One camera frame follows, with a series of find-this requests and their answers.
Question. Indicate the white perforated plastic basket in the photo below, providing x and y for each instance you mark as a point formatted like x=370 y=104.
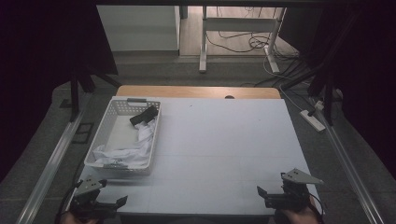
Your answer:
x=115 y=132

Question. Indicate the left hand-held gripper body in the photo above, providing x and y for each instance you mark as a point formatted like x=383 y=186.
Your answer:
x=88 y=196

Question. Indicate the white metal desk frame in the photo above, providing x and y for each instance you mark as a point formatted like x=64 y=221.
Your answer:
x=239 y=24

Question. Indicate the aluminium floor rail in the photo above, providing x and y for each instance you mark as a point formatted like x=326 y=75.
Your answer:
x=348 y=168
x=53 y=161

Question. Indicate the white power strip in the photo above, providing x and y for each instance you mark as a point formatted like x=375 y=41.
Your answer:
x=312 y=120

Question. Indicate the person's left hand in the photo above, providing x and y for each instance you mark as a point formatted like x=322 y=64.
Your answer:
x=76 y=220

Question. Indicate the black metal stand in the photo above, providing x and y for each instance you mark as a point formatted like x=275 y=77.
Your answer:
x=327 y=93
x=74 y=93

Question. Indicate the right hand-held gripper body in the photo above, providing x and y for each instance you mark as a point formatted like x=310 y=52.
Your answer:
x=292 y=193

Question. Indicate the dark curtain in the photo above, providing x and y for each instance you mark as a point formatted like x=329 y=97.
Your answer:
x=46 y=46
x=364 y=62

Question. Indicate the person's right hand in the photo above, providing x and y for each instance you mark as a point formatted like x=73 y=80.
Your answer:
x=295 y=217

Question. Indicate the white cabinet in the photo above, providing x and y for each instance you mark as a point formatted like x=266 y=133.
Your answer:
x=140 y=28

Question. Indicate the wooden table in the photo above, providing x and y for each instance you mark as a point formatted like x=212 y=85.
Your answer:
x=186 y=92

